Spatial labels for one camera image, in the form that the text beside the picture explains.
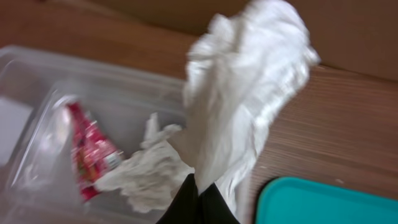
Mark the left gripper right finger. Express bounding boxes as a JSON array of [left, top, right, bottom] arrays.
[[198, 184, 239, 224]]

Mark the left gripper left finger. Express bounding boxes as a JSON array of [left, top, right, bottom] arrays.
[[156, 174, 198, 224]]

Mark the grey paper napkin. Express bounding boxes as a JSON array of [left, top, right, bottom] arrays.
[[95, 113, 194, 213]]

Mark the red snack wrapper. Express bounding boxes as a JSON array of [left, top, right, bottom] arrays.
[[66, 101, 124, 201]]

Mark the white tissue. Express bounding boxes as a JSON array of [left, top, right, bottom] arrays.
[[169, 1, 319, 213]]

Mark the teal plastic serving tray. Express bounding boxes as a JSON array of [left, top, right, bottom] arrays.
[[254, 177, 397, 224]]

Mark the clear plastic bin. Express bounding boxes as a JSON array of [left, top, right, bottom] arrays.
[[1, 46, 185, 223]]

